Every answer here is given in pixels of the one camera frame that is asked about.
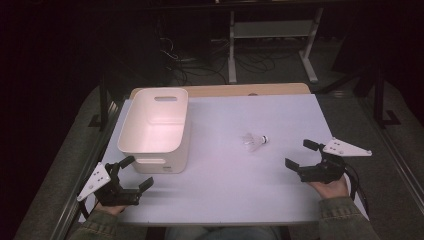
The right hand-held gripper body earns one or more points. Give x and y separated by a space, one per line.
325 170

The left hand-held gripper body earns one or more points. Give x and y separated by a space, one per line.
115 194

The white plastic storage bin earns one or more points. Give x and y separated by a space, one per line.
156 130

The small clear plastic object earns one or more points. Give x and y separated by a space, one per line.
254 141

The person's left hand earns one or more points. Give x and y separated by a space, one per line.
111 209

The person's right hand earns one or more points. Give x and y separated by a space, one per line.
331 190

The black metal stand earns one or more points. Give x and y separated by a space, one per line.
380 106
104 106

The white work board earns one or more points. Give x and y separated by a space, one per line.
233 186

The wooden table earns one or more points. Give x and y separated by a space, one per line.
233 90

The aluminium rail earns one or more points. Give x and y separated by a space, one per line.
71 206
405 173

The white metal stand frame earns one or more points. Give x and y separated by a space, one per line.
271 29

